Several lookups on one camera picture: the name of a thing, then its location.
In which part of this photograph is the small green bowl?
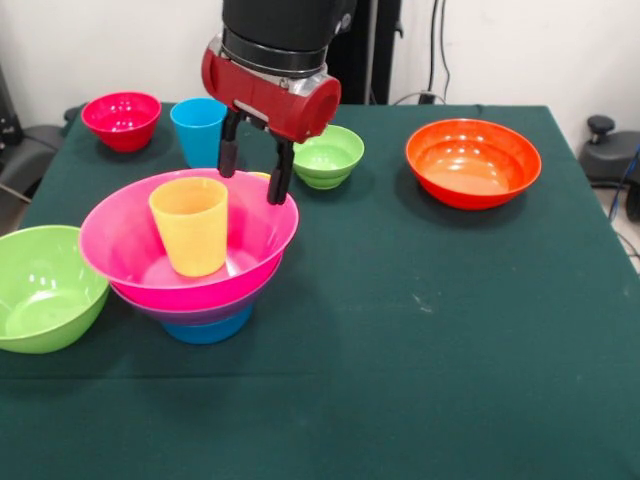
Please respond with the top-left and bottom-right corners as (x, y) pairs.
(292, 124), (365, 190)

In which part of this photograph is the pale yellow translucent cup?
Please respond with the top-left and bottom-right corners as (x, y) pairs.
(148, 176), (230, 278)

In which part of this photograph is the black wall cable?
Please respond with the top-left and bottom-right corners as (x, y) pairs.
(427, 0), (454, 104)

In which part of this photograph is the black grey floor stand base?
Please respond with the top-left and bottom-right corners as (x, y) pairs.
(0, 104), (81, 201)
(578, 114), (640, 189)

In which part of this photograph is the blue cup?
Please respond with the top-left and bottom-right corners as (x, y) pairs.
(169, 97), (229, 170)

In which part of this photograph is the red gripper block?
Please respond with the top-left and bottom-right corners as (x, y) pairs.
(201, 34), (343, 206)

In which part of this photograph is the orange bowl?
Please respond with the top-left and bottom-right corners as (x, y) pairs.
(405, 118), (543, 211)

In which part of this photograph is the blue bowl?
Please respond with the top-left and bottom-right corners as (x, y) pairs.
(160, 304), (254, 345)

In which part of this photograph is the dark green table cloth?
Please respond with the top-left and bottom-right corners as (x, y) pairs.
(0, 102), (640, 480)

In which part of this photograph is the purple bowl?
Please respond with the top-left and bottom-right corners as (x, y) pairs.
(112, 279), (282, 327)

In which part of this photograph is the large green bowl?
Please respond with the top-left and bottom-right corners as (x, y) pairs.
(0, 224), (111, 355)

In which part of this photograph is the small pink-red bowl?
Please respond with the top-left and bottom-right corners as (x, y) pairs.
(80, 90), (163, 153)

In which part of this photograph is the large pink bowl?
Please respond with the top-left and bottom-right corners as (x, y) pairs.
(78, 168), (300, 311)

